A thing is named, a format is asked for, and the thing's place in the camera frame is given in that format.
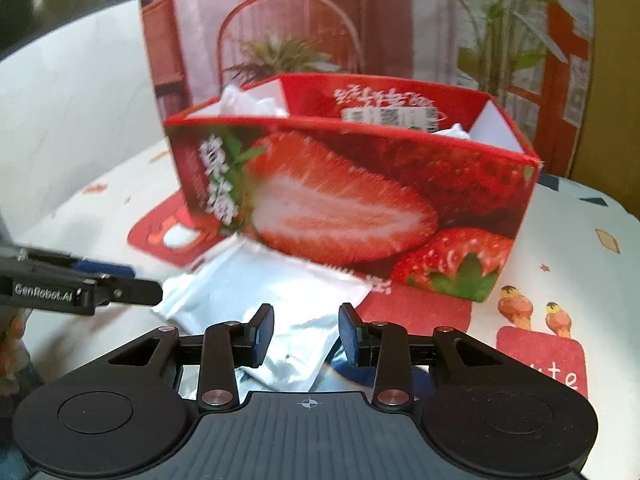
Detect white crumpled packet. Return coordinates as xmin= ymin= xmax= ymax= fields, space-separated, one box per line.
xmin=434 ymin=122 xmax=474 ymax=142
xmin=217 ymin=85 xmax=292 ymax=119

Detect light wooden panel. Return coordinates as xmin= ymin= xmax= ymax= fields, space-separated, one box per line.
xmin=570 ymin=0 xmax=640 ymax=201

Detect red strawberry cardboard box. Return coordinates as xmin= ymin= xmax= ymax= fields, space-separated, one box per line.
xmin=164 ymin=72 xmax=542 ymax=303

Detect white plastic packet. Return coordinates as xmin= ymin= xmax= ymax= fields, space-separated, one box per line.
xmin=150 ymin=237 xmax=375 ymax=394

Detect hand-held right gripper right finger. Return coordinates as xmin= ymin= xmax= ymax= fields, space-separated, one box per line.
xmin=339 ymin=302 xmax=506 ymax=408

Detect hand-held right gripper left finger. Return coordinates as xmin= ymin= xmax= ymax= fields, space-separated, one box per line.
xmin=107 ymin=304 xmax=276 ymax=409

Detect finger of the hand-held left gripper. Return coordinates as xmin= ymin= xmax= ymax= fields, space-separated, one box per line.
xmin=72 ymin=258 xmax=136 ymax=279
xmin=94 ymin=276 xmax=164 ymax=308

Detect person's left hand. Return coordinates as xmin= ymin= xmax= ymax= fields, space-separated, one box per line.
xmin=0 ymin=307 xmax=40 ymax=401

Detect printed room scene backdrop cloth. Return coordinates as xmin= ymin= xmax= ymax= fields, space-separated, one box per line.
xmin=137 ymin=0 xmax=598 ymax=176

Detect white printed tablecloth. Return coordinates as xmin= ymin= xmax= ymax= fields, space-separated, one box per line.
xmin=0 ymin=135 xmax=640 ymax=480

